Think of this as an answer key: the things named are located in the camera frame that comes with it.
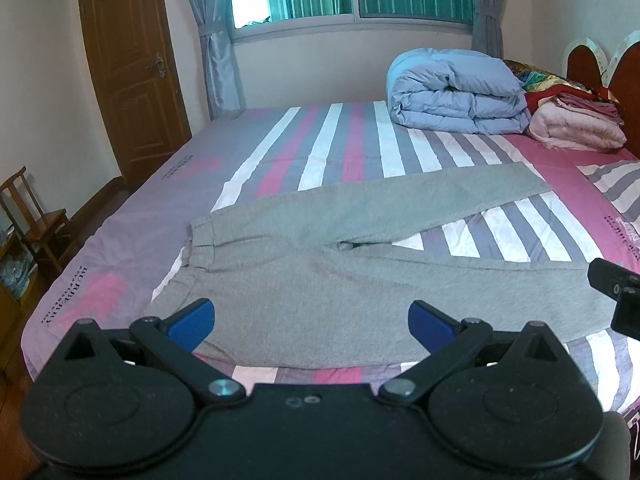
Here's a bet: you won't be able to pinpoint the grey sweatpants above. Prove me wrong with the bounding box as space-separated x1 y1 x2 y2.
148 162 615 368

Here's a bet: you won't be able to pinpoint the striped grey white pillow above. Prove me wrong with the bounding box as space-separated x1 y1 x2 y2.
577 160 640 231

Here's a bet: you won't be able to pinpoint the striped pink grey bed sheet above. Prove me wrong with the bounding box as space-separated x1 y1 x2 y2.
22 102 639 412

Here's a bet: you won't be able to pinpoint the small wooden chair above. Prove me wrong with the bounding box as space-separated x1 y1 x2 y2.
1 166 80 275

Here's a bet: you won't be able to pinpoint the colourful red folded blanket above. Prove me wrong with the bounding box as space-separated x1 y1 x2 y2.
504 60 622 114

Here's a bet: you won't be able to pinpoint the dark red wooden headboard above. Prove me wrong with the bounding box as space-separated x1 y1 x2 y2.
563 30 640 157

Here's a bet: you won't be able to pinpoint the folded light blue duvet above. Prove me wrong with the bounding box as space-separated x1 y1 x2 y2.
386 48 530 136

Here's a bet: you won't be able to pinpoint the brown wooden door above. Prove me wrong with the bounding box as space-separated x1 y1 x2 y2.
79 0 191 190

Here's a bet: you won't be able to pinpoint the grey right curtain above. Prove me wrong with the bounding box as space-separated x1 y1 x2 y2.
471 0 506 58

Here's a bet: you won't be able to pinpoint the grey curtain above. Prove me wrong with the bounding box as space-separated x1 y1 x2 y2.
188 0 242 119
471 0 506 58

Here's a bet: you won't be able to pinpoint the grey left curtain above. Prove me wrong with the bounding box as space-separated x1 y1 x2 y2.
188 0 242 119

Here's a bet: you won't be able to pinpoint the metal door handle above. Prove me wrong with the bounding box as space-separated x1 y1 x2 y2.
153 52 167 78

